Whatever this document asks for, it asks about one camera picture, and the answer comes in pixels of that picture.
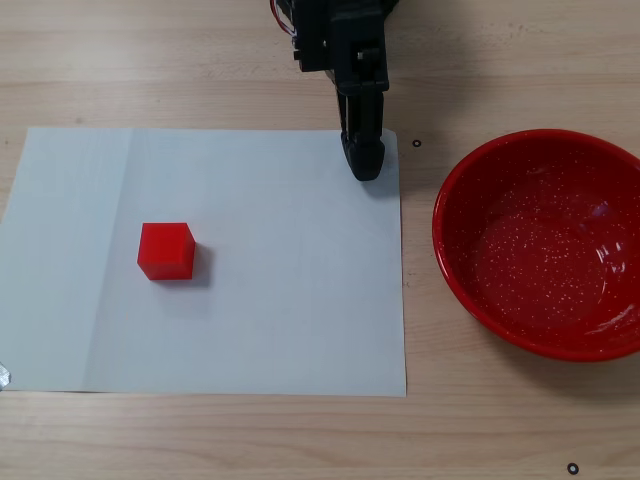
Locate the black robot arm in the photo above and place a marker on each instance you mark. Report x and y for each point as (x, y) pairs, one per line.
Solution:
(310, 37)

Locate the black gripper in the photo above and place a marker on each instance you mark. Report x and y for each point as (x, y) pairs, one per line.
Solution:
(361, 107)

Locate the red speckled bowl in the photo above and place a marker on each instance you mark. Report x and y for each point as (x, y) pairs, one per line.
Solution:
(540, 250)

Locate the red cube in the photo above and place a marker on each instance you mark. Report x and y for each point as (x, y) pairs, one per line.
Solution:
(162, 247)

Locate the grey tape piece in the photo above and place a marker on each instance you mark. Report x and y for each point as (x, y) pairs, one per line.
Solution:
(4, 376)

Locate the white paper sheet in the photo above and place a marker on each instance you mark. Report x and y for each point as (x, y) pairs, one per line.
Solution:
(275, 280)

